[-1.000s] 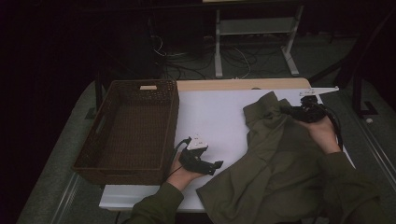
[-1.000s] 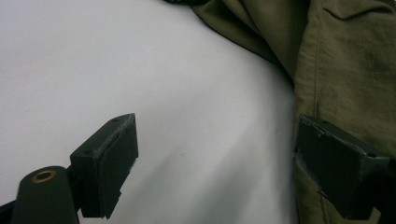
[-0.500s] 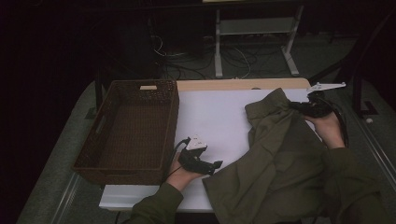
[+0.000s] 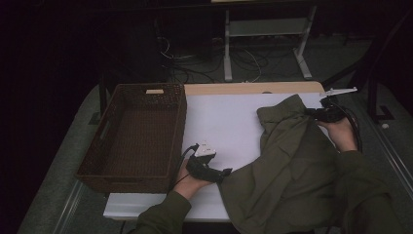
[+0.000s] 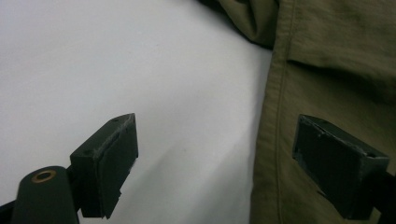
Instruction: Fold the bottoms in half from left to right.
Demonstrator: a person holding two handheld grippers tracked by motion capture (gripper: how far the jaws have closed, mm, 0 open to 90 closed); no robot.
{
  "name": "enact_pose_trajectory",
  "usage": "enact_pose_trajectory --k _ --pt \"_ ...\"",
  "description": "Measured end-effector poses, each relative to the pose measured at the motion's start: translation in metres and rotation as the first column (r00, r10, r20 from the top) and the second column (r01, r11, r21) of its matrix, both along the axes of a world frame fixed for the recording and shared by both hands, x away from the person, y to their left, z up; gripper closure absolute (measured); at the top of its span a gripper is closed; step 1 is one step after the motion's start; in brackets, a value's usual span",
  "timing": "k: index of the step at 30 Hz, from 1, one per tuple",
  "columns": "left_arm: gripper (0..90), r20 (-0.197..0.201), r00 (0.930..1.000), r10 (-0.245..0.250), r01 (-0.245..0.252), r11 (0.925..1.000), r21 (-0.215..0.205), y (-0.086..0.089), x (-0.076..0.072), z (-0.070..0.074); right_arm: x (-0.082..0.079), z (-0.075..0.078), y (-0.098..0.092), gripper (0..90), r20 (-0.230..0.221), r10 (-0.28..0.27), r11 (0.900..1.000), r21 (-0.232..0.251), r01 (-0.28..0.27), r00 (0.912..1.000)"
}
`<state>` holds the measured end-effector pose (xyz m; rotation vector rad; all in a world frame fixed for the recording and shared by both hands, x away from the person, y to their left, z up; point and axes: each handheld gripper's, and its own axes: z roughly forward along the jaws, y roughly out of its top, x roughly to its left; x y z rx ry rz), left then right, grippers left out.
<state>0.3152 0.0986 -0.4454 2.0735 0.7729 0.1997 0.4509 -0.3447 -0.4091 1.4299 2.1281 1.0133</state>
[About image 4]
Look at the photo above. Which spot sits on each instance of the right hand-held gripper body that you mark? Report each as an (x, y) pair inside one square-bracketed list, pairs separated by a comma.
[(331, 112)]

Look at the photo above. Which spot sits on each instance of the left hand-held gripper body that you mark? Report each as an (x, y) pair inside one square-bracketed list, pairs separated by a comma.
[(201, 169)]

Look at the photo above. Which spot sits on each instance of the olive green pants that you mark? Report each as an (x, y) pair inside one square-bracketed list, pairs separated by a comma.
[(285, 182)]

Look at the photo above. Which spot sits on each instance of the brown woven basket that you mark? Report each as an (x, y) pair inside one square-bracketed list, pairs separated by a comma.
[(136, 139)]

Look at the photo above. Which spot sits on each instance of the person's left hand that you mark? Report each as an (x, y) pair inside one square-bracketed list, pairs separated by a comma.
[(191, 187)]

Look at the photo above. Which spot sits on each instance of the person's right hand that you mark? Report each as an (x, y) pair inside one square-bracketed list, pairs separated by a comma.
[(341, 135)]

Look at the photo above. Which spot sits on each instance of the small white round knob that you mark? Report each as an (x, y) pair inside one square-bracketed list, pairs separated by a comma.
[(385, 125)]

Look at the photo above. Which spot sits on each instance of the dark metal stand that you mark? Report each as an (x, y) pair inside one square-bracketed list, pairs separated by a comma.
[(373, 65)]

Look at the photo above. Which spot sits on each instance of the white metal stand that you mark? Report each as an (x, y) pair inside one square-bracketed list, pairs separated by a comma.
[(268, 27)]

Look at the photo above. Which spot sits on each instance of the black metal table leg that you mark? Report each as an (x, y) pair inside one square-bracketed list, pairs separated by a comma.
[(103, 97)]

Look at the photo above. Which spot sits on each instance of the grey metal rail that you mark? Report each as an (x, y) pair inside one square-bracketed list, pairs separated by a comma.
[(69, 208), (394, 159)]

